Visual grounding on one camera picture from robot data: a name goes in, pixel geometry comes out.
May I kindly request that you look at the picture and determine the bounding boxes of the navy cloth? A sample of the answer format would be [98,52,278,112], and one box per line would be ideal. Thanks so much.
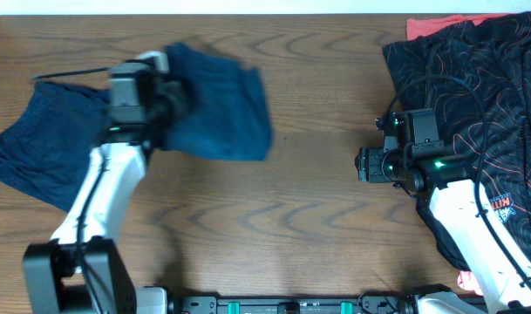
[0,82,110,212]

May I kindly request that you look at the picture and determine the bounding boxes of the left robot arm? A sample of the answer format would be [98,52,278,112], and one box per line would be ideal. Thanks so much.
[22,51,187,313]

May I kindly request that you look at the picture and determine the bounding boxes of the coral red garment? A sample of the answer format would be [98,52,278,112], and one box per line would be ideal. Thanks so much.
[405,13,506,41]

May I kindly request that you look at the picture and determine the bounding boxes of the black patterned garment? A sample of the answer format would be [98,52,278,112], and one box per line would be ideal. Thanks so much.
[383,12,531,262]

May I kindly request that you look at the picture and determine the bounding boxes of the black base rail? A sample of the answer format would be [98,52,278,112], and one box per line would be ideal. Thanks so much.
[177,285,488,314]

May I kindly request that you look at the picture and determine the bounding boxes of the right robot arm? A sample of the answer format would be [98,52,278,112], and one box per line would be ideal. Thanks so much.
[355,109,531,313]

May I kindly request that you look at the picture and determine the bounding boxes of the navy blue shorts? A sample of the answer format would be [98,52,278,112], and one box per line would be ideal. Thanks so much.
[161,43,273,161]

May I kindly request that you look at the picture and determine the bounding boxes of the right black cable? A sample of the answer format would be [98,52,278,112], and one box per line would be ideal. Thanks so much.
[385,73,531,306]

